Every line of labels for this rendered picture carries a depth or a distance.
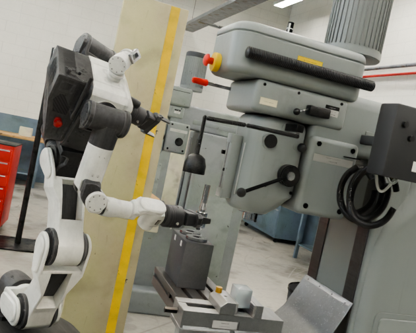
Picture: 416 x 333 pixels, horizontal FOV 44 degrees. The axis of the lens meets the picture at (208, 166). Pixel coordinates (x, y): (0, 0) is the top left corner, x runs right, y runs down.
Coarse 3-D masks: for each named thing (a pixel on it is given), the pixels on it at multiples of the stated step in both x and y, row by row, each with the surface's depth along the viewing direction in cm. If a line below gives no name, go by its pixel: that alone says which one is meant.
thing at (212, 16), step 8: (232, 0) 770; (240, 0) 751; (248, 0) 743; (256, 0) 734; (264, 0) 726; (216, 8) 839; (224, 8) 815; (232, 8) 804; (240, 8) 795; (248, 8) 785; (192, 16) 1025; (200, 16) 918; (208, 16) 890; (216, 16) 878; (224, 16) 867; (192, 24) 986; (200, 24) 971; (400, 64) 750; (408, 64) 733; (408, 72) 732
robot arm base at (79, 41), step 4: (80, 36) 203; (84, 36) 201; (88, 36) 199; (80, 40) 201; (88, 40) 198; (76, 44) 202; (80, 44) 200; (88, 44) 198; (76, 48) 201; (84, 48) 198; (88, 48) 198; (84, 52) 197; (88, 52) 198; (92, 56) 199
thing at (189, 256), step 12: (180, 240) 211; (192, 240) 207; (204, 240) 209; (168, 252) 225; (180, 252) 208; (192, 252) 205; (204, 252) 207; (168, 264) 221; (180, 264) 205; (192, 264) 206; (204, 264) 207; (180, 276) 205; (192, 276) 206; (204, 276) 208; (192, 288) 207; (204, 288) 209
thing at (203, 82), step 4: (192, 80) 173; (196, 80) 173; (200, 80) 174; (204, 80) 174; (200, 84) 174; (204, 84) 174; (208, 84) 175; (212, 84) 176; (216, 84) 176; (220, 88) 177; (224, 88) 177; (228, 88) 178
